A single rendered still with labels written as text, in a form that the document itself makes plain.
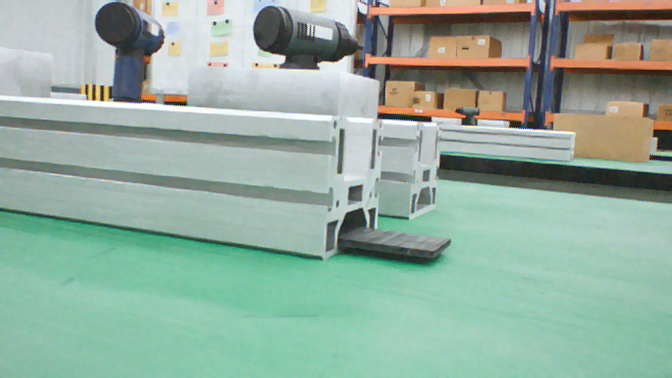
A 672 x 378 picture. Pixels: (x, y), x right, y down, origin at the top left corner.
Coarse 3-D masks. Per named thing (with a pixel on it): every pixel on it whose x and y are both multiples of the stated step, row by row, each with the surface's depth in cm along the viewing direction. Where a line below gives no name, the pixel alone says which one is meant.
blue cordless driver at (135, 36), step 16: (96, 16) 83; (112, 16) 83; (128, 16) 83; (144, 16) 87; (96, 32) 84; (112, 32) 83; (128, 32) 83; (144, 32) 86; (160, 32) 93; (128, 48) 86; (144, 48) 90; (160, 48) 96; (128, 64) 87; (128, 80) 87; (112, 96) 87; (128, 96) 87
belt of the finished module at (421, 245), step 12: (348, 228) 43; (360, 228) 44; (372, 228) 44; (348, 240) 39; (360, 240) 39; (372, 240) 39; (384, 240) 40; (396, 240) 40; (408, 240) 40; (420, 240) 40; (432, 240) 41; (444, 240) 41; (396, 252) 38; (408, 252) 38; (420, 252) 38; (432, 252) 37
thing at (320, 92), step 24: (192, 72) 61; (216, 72) 60; (240, 72) 59; (264, 72) 58; (288, 72) 57; (312, 72) 57; (336, 72) 56; (192, 96) 61; (216, 96) 60; (240, 96) 60; (264, 96) 59; (288, 96) 58; (312, 96) 57; (336, 96) 56; (360, 96) 61
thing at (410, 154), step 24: (384, 120) 55; (384, 144) 56; (408, 144) 55; (432, 144) 61; (384, 168) 55; (408, 168) 55; (432, 168) 61; (384, 192) 55; (408, 192) 55; (432, 192) 64; (384, 216) 56; (408, 216) 55
